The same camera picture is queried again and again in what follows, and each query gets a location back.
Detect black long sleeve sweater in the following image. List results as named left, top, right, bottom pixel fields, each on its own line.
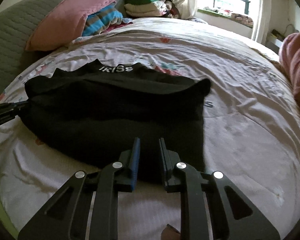
left=19, top=60, right=211, bottom=184

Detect white side desk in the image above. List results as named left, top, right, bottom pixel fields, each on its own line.
left=266, top=29, right=285, bottom=54

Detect items on window sill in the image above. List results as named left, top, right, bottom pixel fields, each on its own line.
left=203, top=7, right=254, bottom=28

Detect grey quilted headboard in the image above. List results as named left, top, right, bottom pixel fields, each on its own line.
left=0, top=0, right=124, bottom=95

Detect stack of folded clothes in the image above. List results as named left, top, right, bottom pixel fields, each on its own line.
left=124, top=0, right=181, bottom=19

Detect white curtain right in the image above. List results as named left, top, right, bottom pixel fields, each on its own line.
left=251, top=0, right=272, bottom=44

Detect pink quilted pillow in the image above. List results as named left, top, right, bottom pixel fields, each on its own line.
left=25, top=0, right=116, bottom=51

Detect right hand thumb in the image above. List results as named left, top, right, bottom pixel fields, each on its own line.
left=160, top=224, right=180, bottom=240

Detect blue striped folded cloth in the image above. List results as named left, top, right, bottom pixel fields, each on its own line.
left=82, top=4, right=123, bottom=36

